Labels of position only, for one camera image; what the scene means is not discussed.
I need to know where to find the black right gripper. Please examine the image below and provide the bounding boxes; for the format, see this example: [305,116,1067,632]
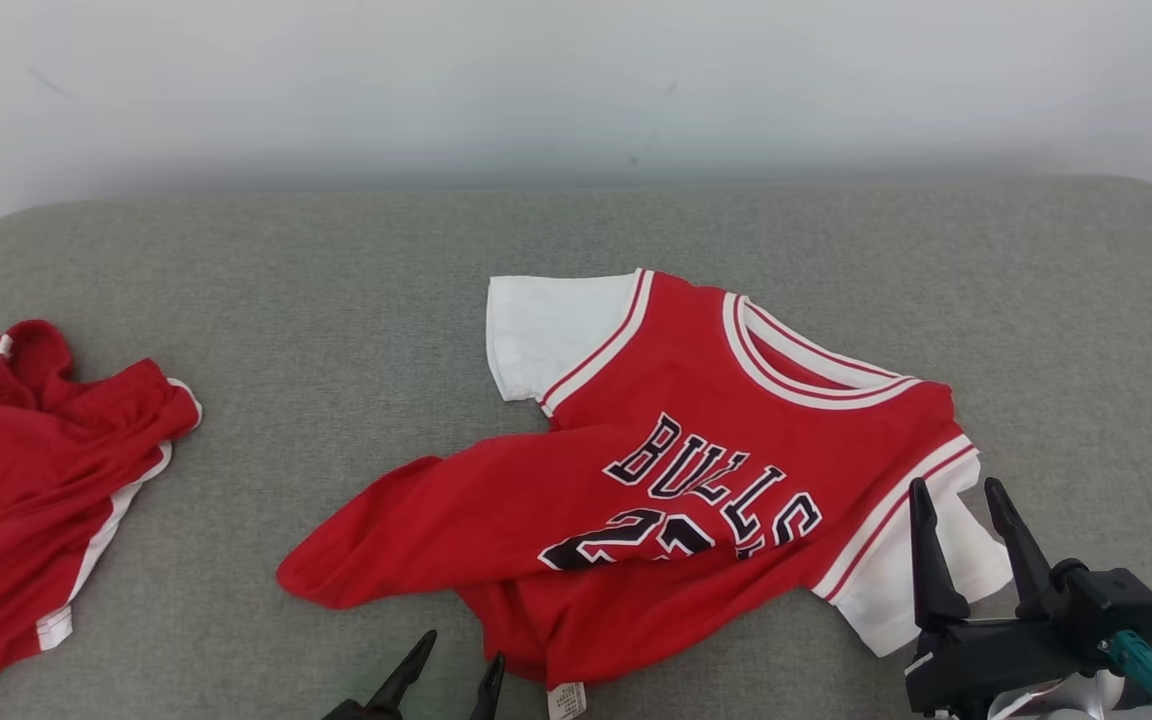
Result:
[904,478,1117,720]

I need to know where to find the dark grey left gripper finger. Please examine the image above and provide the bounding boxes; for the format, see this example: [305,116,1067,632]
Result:
[321,630,437,720]
[469,652,507,720]

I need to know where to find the red Bulls basketball jersey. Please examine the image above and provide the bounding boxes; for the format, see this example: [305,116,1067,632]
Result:
[276,268,1015,720]

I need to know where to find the red shorts with white stripe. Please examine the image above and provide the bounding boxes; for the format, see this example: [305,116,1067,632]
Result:
[0,320,204,681]

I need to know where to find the teal connector right camera cable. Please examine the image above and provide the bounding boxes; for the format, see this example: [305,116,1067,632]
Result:
[1104,630,1152,720]

